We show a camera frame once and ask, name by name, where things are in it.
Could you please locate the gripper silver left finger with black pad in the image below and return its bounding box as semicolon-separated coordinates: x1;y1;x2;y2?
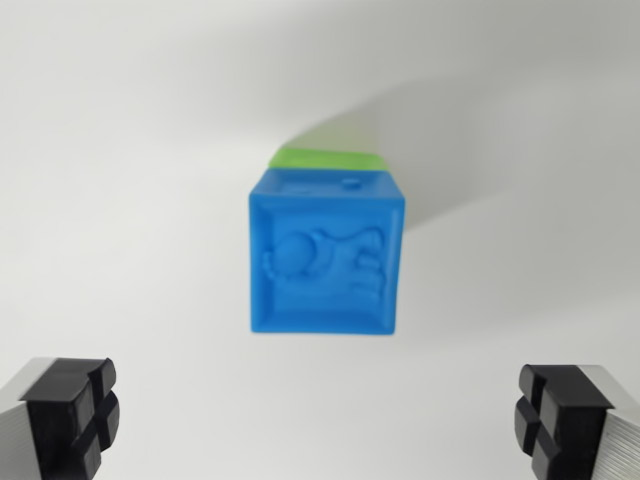
0;355;122;480

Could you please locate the green soft cube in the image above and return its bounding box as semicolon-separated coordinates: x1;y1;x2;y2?
267;145;397;175

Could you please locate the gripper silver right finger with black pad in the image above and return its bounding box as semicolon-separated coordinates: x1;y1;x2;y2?
513;363;640;480

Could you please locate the blue embossed soft cube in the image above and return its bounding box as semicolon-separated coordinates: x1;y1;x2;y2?
247;168;407;338

